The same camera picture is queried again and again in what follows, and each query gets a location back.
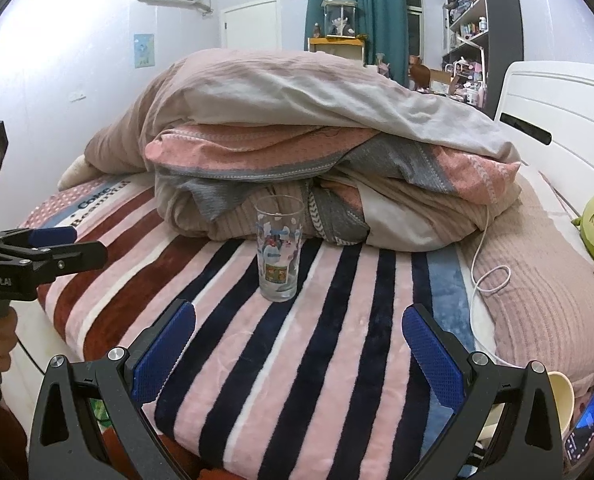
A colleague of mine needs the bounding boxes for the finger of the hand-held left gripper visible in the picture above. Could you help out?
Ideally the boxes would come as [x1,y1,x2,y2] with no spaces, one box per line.
[0,226,78,253]
[0,241,108,286]

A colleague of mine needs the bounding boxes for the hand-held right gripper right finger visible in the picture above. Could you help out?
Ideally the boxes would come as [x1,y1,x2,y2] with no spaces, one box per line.
[402,303,564,480]

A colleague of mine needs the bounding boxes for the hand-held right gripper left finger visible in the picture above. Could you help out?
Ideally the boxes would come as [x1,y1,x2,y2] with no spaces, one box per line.
[28,298,197,480]

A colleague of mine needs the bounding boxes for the printed glass cup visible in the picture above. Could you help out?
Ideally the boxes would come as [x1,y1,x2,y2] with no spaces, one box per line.
[253,195,306,303]

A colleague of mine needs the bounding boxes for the striped plush blanket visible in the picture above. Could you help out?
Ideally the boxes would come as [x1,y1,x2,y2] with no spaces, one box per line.
[17,174,498,480]

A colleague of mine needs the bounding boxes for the pink ribbed pillow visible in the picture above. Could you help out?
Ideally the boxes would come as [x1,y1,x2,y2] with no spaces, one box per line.
[457,165,594,386]

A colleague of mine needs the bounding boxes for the cream mug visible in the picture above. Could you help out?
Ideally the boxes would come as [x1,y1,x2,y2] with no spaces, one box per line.
[477,371,576,456]

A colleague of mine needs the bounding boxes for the smartphone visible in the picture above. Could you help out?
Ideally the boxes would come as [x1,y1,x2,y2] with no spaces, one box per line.
[562,385,594,462]

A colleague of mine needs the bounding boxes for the pile of folded quilts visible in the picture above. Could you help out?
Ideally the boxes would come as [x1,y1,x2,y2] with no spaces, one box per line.
[84,48,522,252]

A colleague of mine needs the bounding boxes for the white headboard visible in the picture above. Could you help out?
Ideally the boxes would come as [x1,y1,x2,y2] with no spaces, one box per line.
[492,60,594,211]

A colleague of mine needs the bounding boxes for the white door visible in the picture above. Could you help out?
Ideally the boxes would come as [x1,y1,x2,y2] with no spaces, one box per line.
[223,0,278,51]

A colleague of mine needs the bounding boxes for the yellow white cabinet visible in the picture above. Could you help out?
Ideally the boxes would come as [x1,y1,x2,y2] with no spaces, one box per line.
[308,36,368,67]

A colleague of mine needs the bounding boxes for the cluttered shelf unit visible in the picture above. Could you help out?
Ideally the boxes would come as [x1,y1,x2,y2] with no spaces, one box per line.
[439,0,520,121]

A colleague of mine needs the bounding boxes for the glass display case with figurine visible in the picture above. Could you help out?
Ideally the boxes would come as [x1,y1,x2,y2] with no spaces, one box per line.
[321,0,358,40]

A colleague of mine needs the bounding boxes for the teal curtain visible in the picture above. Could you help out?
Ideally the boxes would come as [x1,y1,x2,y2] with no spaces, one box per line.
[304,0,410,88]

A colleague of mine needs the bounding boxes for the white charging cable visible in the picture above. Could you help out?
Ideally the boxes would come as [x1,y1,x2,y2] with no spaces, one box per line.
[469,172,512,356]

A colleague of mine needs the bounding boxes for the small wall poster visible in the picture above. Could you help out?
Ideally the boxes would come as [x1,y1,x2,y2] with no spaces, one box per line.
[133,33,156,69]

